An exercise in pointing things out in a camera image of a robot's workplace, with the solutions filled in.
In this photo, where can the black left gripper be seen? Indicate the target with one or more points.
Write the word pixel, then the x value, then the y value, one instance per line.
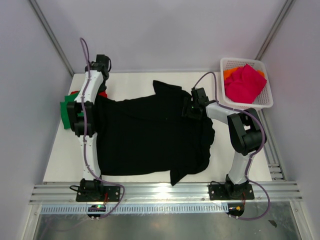
pixel 103 87

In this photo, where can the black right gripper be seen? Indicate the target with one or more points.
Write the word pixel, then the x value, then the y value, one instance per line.
pixel 187 103

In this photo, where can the black t shirt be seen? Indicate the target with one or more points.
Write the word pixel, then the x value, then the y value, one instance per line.
pixel 150 134

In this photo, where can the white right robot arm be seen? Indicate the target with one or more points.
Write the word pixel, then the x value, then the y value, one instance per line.
pixel 247 138

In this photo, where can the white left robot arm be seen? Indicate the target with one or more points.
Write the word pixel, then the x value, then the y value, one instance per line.
pixel 82 117

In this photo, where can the red t shirt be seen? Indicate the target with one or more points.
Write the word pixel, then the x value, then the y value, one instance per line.
pixel 103 94

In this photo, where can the orange t shirt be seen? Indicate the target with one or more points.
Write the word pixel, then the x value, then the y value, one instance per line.
pixel 227 73

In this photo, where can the green t shirt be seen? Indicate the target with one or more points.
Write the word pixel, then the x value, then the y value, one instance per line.
pixel 63 109

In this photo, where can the pink t shirt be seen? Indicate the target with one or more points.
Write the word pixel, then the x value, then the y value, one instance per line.
pixel 244 85

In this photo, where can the white plastic basket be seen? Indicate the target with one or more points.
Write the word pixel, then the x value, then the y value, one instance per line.
pixel 264 99

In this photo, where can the left rear frame post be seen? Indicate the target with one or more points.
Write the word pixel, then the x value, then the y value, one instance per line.
pixel 51 36

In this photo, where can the frame post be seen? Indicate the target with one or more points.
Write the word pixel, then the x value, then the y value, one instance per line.
pixel 276 26
pixel 51 36

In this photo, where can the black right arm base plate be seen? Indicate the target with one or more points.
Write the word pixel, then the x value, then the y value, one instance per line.
pixel 230 191

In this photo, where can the grey slotted cable duct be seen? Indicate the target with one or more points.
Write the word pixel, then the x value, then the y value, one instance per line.
pixel 144 208

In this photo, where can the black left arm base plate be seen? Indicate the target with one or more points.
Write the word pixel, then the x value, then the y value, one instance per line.
pixel 100 193

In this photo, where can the right rear frame post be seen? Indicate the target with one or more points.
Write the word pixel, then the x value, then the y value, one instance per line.
pixel 276 26

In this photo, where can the aluminium front rail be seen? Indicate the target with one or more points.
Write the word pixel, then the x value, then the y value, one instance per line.
pixel 188 192

